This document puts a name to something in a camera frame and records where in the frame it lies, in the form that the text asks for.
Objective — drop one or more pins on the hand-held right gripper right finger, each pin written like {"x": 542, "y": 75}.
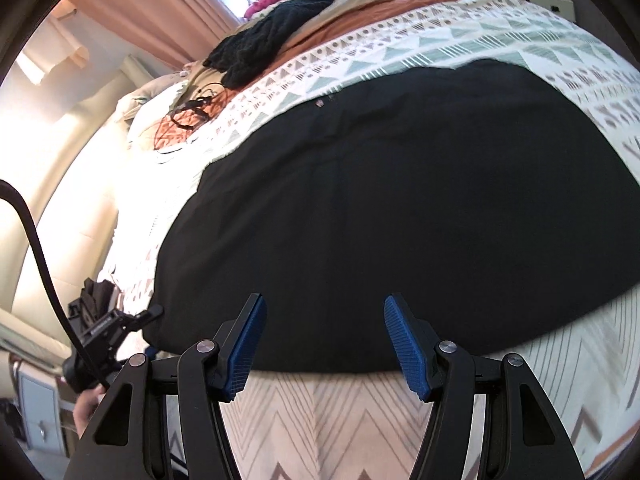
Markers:
{"x": 406, "y": 345}

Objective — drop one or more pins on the person's left hand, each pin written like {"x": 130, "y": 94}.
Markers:
{"x": 87, "y": 412}

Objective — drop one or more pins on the white geometric patterned blanket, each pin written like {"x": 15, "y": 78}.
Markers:
{"x": 450, "y": 35}

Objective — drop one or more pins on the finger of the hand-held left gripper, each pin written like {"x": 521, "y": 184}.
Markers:
{"x": 142, "y": 319}

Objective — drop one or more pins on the pink curtain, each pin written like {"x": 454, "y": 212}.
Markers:
{"x": 165, "y": 5}

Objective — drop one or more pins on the grey nightstand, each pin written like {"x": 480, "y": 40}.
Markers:
{"x": 40, "y": 410}

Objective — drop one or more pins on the black garment with yellow print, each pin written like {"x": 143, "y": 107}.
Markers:
{"x": 375, "y": 210}

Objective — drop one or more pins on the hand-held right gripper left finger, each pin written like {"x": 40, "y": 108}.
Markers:
{"x": 245, "y": 345}

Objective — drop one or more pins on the pink cloth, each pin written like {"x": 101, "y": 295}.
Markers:
{"x": 270, "y": 0}

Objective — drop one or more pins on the black knitted cloth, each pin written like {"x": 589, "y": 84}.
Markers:
{"x": 260, "y": 40}

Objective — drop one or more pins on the beige upholstered headboard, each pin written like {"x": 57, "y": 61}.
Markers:
{"x": 65, "y": 185}

